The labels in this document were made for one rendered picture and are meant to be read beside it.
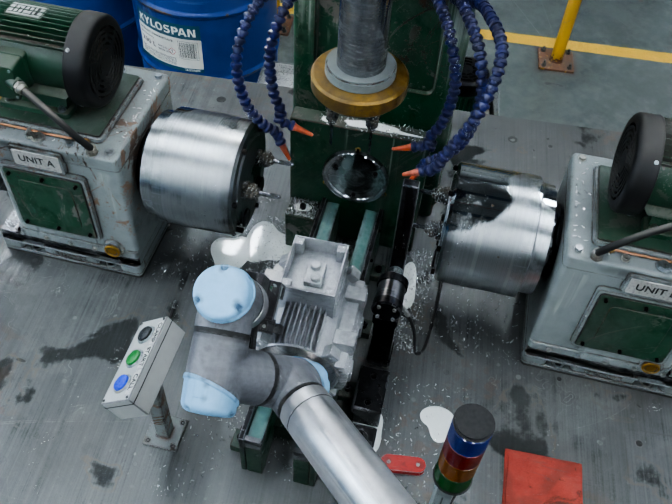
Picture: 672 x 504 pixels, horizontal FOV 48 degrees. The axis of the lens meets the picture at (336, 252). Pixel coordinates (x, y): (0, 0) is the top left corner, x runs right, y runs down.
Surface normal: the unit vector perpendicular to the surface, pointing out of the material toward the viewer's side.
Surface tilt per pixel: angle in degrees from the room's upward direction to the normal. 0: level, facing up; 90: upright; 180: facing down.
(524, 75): 0
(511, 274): 80
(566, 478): 1
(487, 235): 51
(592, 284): 89
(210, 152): 28
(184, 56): 90
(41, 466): 0
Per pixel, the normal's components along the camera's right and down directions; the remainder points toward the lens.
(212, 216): -0.23, 0.72
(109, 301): 0.04, -0.64
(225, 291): -0.07, -0.18
